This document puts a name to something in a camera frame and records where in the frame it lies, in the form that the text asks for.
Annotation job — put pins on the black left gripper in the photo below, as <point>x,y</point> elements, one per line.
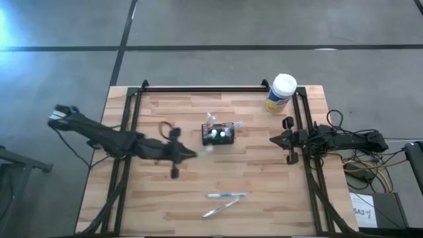
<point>165,150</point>

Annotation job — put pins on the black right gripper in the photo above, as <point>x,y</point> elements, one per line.
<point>297,139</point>

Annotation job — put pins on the small white-capped toothpaste tube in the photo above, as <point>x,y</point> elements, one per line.
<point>214,132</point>
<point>222,134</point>

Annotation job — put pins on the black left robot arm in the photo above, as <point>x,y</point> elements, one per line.
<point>105,139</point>

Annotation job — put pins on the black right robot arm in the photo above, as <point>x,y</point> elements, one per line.
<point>350,140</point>

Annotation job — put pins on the wipes canister with white lid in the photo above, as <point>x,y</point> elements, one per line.
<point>282,87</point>

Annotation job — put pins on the purple packaged toothbrush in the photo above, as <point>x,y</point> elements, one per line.
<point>220,207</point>

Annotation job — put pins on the black power adapter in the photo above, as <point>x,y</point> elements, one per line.
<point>360,173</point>

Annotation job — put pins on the white paper sheet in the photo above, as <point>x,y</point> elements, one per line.
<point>363,211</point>

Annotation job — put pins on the black flat box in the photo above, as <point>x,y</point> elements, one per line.
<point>390,211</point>

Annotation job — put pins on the black metal stand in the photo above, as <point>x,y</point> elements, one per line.
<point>20,160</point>

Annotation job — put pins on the black metal table frame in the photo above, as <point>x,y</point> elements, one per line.
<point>198,89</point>

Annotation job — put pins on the black cylindrical post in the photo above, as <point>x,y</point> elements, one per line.
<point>416,162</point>

